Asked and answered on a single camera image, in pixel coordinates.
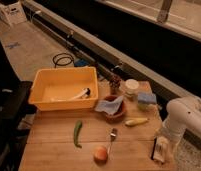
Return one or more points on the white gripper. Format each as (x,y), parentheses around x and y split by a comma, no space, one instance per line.
(168,144)

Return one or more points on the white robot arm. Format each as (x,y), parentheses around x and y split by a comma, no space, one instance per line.
(183,113)

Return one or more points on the yellow plastic tray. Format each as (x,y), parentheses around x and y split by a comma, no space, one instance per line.
(64,83)

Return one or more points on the yellow corn cob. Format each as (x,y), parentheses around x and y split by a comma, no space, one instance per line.
(135,121)

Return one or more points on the blue yellow sponge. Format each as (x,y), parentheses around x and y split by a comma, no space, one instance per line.
(147,98)

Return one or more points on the metal fork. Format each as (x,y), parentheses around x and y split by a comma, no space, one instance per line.
(113,136)

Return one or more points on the brown clay bowl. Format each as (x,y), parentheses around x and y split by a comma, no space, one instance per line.
(119,115)

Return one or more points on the blue grey cloth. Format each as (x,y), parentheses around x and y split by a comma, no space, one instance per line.
(110,107)

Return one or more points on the peach fruit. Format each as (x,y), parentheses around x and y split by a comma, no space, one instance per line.
(100,153)

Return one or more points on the green chili pepper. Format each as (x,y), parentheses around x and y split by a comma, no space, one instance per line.
(77,129)

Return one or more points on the blue object on floor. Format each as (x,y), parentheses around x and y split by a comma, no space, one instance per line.
(81,63)

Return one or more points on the black chair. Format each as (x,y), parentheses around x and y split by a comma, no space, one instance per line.
(14,108)

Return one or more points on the white cardboard box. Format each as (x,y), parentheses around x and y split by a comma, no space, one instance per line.
(12,14)

